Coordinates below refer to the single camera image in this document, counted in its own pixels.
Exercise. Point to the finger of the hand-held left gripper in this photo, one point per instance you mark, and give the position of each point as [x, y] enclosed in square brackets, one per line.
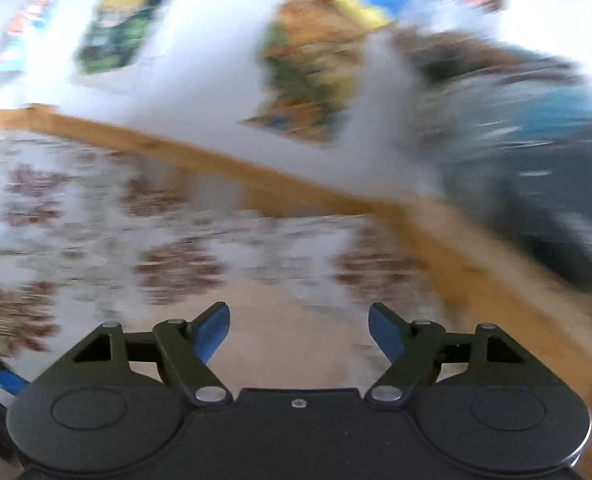
[6, 377]

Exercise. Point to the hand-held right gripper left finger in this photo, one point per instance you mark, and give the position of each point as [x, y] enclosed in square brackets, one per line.
[211, 331]

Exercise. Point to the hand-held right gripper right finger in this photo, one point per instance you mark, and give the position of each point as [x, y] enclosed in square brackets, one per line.
[385, 331]

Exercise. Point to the floral bedsheet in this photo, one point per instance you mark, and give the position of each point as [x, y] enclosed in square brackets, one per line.
[76, 220]

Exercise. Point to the pale blue bundle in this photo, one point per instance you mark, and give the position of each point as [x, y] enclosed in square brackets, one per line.
[550, 170]

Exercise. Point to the clear bag with striped cloth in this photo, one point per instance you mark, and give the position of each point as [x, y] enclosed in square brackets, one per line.
[475, 60]

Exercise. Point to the landscape flower wall poster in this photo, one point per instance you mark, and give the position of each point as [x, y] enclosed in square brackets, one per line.
[306, 75]

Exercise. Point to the green cartoon wall poster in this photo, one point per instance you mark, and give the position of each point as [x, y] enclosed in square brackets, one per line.
[118, 30]

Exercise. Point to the red and blue wall poster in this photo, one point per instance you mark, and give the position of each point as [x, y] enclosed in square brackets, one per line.
[23, 30]

